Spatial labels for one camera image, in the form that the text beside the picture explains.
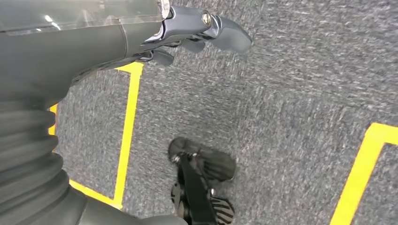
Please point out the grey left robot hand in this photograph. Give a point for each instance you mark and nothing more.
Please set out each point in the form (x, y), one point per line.
(62, 46)

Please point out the black robot foot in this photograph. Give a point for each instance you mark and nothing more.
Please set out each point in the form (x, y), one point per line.
(192, 186)

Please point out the yellow floor tape rectangle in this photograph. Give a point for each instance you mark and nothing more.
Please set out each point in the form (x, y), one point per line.
(357, 174)
(129, 124)

